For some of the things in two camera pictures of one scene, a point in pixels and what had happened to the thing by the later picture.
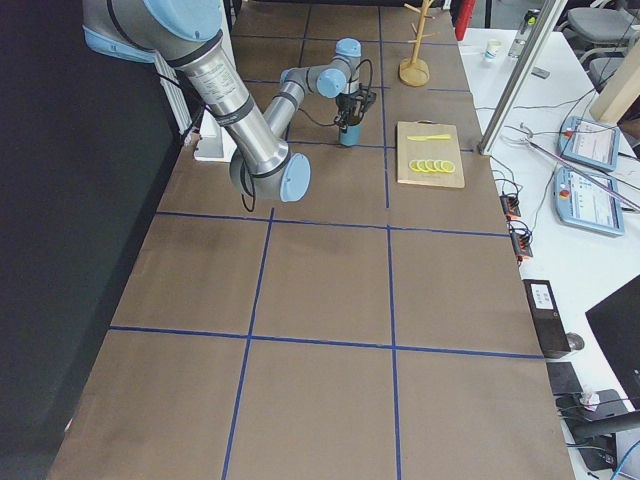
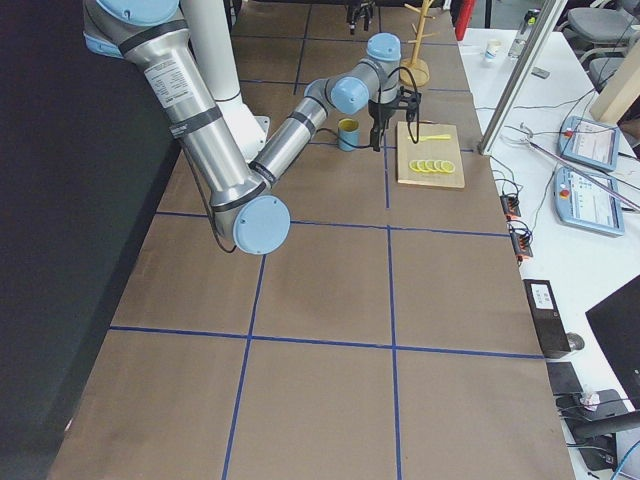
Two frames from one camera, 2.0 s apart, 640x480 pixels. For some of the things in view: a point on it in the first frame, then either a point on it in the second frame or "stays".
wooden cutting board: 427,154 stays
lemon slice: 448,166 stays
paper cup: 492,49 stays
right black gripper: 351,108 to 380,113
